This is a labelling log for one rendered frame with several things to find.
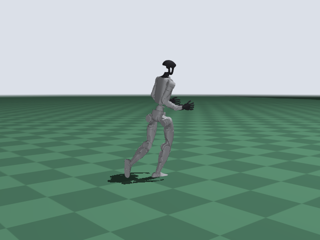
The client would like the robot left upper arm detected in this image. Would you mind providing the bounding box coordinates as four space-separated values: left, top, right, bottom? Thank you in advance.
151 76 159 99

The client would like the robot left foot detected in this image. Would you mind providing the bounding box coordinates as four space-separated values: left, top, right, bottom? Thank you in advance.
124 159 131 178

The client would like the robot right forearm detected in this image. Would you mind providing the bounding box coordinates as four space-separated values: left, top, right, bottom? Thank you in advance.
163 98 183 111

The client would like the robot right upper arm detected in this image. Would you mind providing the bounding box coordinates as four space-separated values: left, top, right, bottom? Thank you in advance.
161 79 176 104

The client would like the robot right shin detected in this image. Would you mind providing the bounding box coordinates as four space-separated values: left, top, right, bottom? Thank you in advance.
155 145 171 174

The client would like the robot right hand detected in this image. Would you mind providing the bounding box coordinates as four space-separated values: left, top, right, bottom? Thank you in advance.
178 100 194 110

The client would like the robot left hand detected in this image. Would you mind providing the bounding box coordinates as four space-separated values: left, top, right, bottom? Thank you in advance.
169 97 180 105

